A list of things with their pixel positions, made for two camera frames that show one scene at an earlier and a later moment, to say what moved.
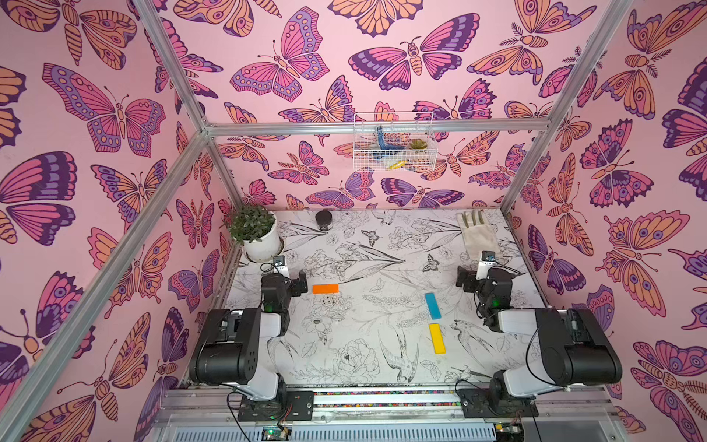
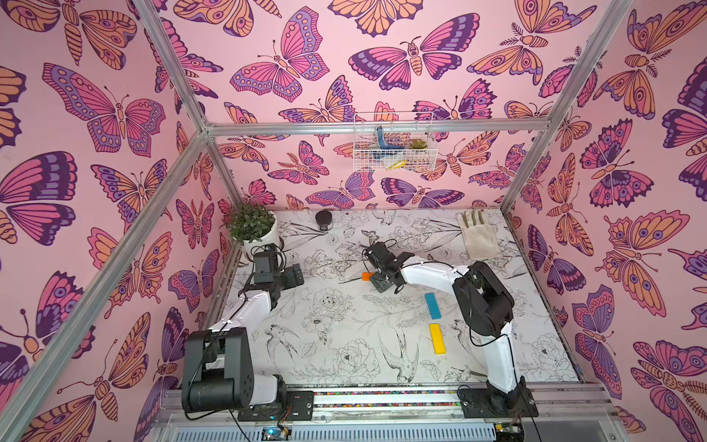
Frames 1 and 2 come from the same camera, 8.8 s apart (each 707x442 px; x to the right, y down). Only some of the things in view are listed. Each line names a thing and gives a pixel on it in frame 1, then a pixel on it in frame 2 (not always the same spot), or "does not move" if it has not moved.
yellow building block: (437, 340) does not move
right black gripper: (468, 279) to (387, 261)
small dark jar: (324, 220) does not move
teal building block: (433, 306) does not move
